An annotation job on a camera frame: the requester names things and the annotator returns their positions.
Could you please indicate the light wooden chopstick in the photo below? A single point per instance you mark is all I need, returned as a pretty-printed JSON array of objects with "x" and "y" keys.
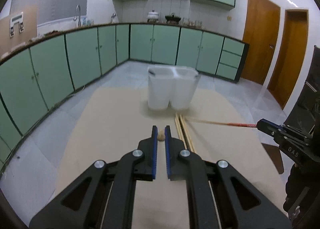
[{"x": 161, "y": 136}]

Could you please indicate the green lower kitchen cabinets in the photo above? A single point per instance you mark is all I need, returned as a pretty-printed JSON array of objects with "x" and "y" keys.
[{"x": 39, "y": 76}]

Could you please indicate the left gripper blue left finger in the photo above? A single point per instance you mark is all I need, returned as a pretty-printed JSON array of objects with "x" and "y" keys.
[{"x": 103, "y": 195}]

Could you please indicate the black wok on stove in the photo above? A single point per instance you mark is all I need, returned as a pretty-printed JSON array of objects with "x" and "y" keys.
[{"x": 172, "y": 19}]

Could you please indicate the red end bamboo chopstick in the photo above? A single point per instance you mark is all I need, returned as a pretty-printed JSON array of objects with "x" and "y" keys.
[{"x": 179, "y": 130}]

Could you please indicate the black chopstick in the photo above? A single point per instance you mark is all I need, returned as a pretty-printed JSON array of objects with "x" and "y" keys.
[{"x": 185, "y": 137}]

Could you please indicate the chrome kitchen faucet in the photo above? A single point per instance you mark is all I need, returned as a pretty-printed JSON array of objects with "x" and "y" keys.
[{"x": 77, "y": 16}]

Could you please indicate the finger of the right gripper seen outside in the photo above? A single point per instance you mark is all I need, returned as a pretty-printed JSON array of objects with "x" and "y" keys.
[{"x": 270, "y": 128}]

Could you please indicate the red patterned wooden chopstick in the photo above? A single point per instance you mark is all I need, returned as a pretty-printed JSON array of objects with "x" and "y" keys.
[{"x": 243, "y": 125}]

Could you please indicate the brown wooden stool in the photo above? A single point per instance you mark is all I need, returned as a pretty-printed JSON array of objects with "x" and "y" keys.
[{"x": 275, "y": 156}]

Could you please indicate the white twin utensil holder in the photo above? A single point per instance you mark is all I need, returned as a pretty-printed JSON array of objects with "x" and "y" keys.
[{"x": 172, "y": 86}]

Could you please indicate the dark glass cabinet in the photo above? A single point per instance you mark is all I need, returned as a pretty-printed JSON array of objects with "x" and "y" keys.
[{"x": 303, "y": 114}]

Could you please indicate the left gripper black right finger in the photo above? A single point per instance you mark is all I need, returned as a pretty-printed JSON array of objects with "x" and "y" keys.
[{"x": 218, "y": 195}]

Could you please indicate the plain bamboo chopstick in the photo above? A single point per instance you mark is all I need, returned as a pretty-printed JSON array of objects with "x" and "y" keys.
[{"x": 187, "y": 134}]

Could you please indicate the white cooking pot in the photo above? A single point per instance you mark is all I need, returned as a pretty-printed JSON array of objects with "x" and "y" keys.
[{"x": 153, "y": 17}]

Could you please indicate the brown wooden door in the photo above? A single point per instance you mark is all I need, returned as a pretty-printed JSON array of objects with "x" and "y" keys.
[
  {"x": 291, "y": 55},
  {"x": 261, "y": 33}
]

